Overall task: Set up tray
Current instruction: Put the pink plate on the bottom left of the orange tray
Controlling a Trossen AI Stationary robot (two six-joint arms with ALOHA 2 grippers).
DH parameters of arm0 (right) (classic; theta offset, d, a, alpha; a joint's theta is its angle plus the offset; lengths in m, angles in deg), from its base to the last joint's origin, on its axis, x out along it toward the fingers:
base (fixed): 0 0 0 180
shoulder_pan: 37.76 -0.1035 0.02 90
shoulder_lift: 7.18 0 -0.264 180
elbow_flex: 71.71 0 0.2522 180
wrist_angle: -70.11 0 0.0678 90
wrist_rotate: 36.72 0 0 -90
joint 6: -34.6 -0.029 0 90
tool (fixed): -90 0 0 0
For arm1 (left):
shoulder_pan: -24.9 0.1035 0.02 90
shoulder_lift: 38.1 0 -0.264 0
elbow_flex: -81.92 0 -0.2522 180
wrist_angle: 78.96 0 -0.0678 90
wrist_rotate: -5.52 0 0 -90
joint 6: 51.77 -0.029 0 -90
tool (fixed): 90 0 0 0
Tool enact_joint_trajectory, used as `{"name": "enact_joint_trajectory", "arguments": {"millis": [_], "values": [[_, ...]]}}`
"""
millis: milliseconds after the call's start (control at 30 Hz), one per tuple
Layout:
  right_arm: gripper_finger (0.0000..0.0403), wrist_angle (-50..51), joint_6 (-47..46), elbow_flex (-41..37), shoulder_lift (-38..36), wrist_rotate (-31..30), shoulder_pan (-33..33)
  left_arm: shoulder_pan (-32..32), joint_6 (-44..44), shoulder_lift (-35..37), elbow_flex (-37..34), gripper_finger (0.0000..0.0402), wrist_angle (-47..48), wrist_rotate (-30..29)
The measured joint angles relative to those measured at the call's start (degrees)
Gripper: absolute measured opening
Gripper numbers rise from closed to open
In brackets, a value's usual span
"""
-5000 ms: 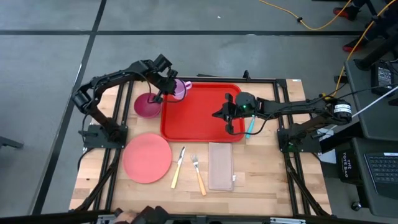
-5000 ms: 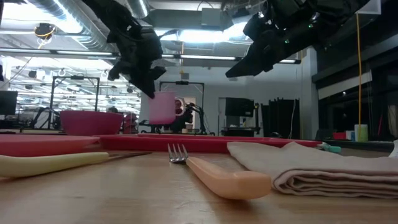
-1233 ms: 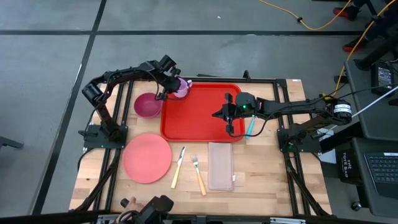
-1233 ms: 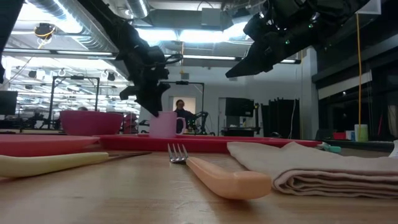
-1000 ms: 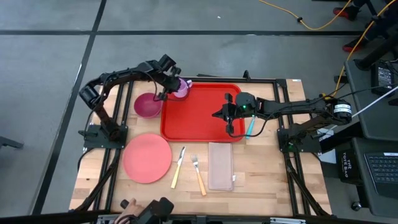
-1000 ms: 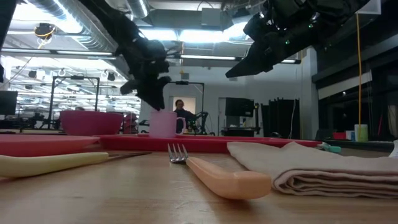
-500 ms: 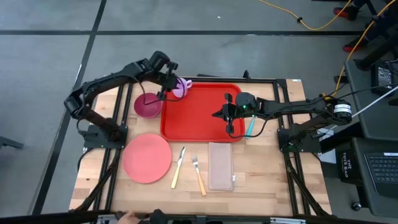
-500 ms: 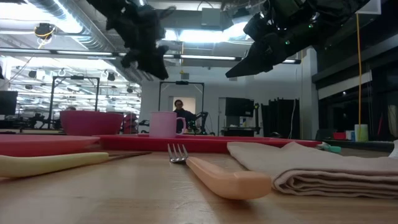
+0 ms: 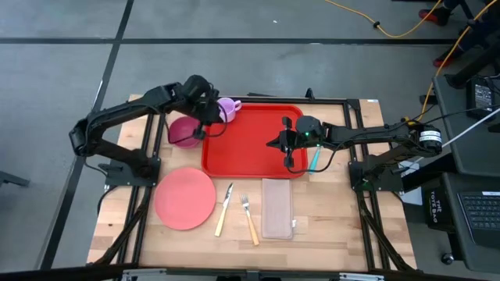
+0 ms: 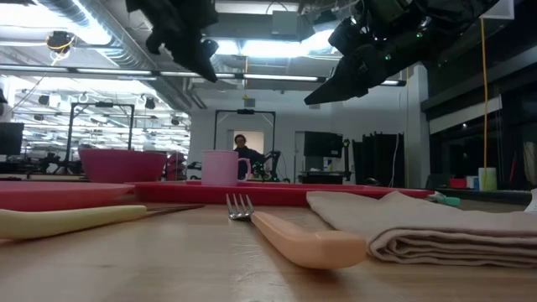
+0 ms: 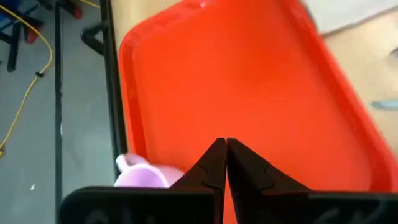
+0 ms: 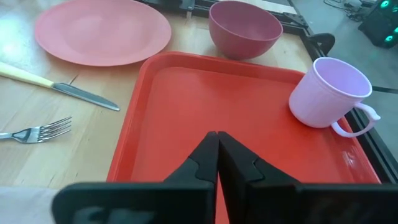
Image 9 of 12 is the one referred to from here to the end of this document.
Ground black tote bag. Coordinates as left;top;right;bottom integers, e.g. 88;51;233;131
421;186;456;232

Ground dark grey desk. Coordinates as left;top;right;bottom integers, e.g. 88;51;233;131
431;73;500;274

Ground red plastic tray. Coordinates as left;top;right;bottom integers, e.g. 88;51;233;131
201;103;310;180

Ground black camera rig bar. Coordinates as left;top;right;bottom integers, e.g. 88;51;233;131
0;263;500;281

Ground dark laptop computer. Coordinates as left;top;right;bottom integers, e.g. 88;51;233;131
456;190;500;251

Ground beige cloth napkin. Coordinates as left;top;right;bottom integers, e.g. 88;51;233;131
260;177;295;240

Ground person's red black shoe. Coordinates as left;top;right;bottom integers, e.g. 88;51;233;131
432;45;459;69
418;5;455;27

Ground lilac plastic mug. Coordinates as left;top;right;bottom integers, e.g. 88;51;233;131
216;97;243;123

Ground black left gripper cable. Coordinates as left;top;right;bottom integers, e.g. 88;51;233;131
166;101;230;147

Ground pink round plate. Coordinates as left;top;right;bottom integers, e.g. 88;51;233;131
153;166;217;232

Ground grey stand foot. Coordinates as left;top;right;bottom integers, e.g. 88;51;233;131
0;169;31;189

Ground fork with orange handle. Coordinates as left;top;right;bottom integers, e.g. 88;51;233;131
239;193;261;247

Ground black aluminium table frame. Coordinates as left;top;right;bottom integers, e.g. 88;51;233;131
87;87;418;274

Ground yellow extension cable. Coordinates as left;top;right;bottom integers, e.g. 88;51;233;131
323;0;445;40
413;0;491;123

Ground black power adapter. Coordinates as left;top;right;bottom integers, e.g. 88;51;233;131
466;75;500;123

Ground teal pen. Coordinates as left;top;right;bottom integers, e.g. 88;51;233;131
308;144;323;175

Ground magenta plastic bowl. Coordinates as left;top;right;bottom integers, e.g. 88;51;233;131
167;116;205;150

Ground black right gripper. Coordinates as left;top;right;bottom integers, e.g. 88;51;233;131
266;115;327;153

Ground white cable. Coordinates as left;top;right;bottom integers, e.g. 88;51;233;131
441;116;500;149

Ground knife with cream handle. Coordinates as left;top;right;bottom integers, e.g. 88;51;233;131
213;182;235;238

